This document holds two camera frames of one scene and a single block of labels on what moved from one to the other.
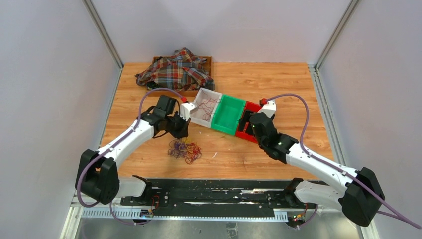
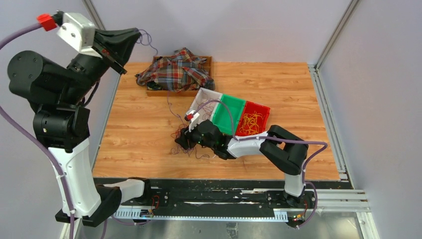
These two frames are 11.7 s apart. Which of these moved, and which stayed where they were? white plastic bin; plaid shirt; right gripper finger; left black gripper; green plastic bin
Moved: right gripper finger; left black gripper
Stayed: green plastic bin; white plastic bin; plaid shirt
